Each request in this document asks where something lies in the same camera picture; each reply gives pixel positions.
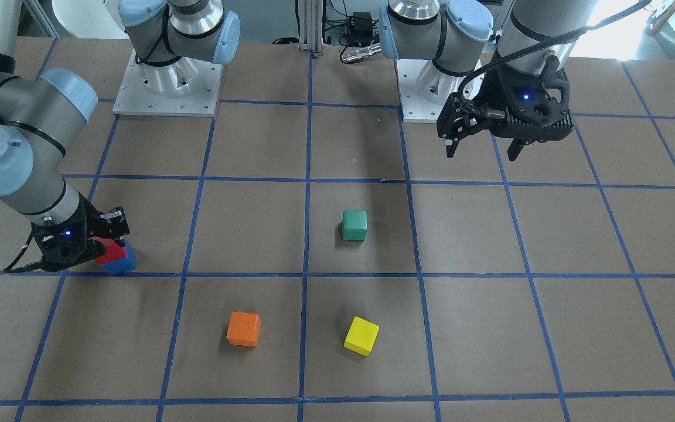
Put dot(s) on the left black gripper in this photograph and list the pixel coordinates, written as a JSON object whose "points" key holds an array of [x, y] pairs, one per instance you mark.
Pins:
{"points": [[494, 88]]}

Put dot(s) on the blue wooden block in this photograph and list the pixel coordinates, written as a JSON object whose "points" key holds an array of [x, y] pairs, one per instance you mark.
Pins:
{"points": [[123, 265]]}

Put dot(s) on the orange wooden block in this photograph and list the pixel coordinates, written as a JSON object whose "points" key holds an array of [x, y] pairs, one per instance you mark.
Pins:
{"points": [[244, 329]]}

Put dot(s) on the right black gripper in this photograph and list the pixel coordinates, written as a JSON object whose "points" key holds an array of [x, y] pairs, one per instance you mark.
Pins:
{"points": [[89, 225]]}

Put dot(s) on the aluminium frame post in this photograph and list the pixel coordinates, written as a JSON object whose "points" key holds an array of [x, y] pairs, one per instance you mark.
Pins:
{"points": [[310, 20]]}

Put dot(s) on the yellow wooden block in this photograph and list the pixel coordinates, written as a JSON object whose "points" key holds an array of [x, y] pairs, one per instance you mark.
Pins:
{"points": [[361, 336]]}

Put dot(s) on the green wooden block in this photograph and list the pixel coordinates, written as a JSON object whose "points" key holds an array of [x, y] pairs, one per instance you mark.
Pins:
{"points": [[354, 225]]}

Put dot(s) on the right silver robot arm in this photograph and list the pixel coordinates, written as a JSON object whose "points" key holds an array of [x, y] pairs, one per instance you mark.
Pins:
{"points": [[40, 120]]}

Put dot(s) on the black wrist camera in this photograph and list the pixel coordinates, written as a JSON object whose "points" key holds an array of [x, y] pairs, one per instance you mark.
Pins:
{"points": [[537, 107]]}

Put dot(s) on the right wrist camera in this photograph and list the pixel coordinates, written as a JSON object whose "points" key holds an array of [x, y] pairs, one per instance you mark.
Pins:
{"points": [[65, 245]]}

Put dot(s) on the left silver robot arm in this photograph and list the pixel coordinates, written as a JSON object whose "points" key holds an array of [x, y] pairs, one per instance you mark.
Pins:
{"points": [[453, 34]]}

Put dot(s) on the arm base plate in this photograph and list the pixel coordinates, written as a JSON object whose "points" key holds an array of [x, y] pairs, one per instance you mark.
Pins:
{"points": [[423, 89], [187, 88]]}

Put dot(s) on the red wooden block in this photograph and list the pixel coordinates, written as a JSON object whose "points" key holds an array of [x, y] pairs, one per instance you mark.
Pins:
{"points": [[111, 256]]}

